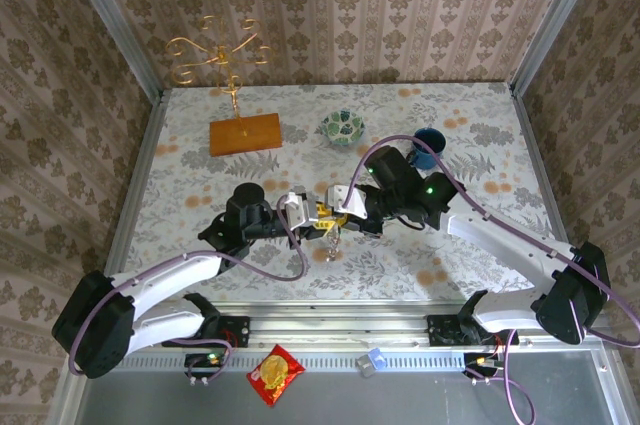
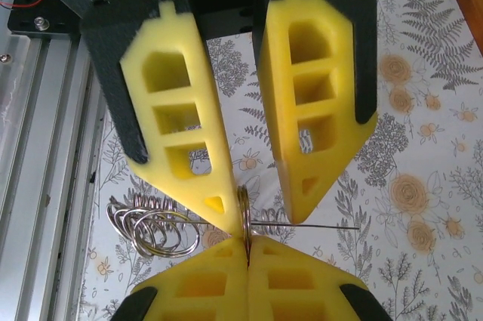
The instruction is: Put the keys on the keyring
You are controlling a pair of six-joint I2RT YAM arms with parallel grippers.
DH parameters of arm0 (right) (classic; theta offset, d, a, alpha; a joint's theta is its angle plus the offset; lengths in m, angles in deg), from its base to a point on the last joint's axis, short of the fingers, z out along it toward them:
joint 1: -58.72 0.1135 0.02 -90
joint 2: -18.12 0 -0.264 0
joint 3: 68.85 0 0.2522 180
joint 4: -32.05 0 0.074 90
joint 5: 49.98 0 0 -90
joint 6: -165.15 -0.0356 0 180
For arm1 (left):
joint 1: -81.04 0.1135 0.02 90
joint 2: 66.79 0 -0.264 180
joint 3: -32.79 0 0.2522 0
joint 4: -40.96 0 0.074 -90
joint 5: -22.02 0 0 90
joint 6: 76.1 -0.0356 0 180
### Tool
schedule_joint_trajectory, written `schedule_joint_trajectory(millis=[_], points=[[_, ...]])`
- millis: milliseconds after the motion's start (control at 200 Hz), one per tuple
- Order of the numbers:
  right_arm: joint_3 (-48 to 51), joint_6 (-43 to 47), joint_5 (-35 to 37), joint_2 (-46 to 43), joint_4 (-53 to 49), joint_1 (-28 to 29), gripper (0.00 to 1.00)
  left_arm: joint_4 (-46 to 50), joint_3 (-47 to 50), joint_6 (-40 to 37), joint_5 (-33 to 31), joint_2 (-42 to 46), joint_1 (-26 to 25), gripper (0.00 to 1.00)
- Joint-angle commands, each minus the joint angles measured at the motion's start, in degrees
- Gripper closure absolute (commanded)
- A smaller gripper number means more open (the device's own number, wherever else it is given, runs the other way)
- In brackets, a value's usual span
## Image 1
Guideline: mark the silver keyring with keys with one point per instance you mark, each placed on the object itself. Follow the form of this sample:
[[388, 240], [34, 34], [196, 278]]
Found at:
[[332, 247]]

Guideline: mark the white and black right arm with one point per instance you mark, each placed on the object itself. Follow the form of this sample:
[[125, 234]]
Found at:
[[505, 240]]

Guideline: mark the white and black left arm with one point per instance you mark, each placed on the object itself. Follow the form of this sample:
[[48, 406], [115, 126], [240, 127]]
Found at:
[[170, 272]]

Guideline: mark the blue mug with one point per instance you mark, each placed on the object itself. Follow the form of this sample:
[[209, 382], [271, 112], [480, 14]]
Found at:
[[431, 137]]

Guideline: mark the gold hook stand, wooden base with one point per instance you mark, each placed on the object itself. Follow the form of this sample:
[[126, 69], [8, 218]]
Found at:
[[245, 137]]

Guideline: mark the bowl with green leaf print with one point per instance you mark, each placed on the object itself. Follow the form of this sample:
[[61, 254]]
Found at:
[[342, 127]]

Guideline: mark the small grey-blue box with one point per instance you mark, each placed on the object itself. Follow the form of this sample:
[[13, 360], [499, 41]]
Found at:
[[370, 362]]

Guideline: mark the red snack packet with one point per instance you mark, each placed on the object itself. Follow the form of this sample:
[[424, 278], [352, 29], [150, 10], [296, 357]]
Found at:
[[275, 375]]

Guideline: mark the small electronics board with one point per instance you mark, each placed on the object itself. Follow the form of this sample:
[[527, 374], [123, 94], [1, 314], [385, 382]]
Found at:
[[207, 364], [480, 362]]

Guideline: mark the grey metal sheet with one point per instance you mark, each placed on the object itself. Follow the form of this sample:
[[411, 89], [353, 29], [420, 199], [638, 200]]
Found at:
[[400, 400]]

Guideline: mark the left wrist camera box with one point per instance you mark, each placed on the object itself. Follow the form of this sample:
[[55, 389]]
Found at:
[[301, 210]]

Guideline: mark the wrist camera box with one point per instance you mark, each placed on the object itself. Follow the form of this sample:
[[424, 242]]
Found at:
[[347, 201], [301, 210]]

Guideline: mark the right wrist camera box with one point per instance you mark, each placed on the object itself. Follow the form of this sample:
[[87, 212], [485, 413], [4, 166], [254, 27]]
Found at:
[[347, 201]]

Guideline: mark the aluminium table side rail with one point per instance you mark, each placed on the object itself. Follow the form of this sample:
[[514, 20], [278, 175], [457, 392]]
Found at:
[[134, 195], [542, 170]]

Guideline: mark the aluminium frame post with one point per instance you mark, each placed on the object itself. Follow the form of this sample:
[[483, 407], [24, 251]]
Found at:
[[556, 20], [112, 20]]

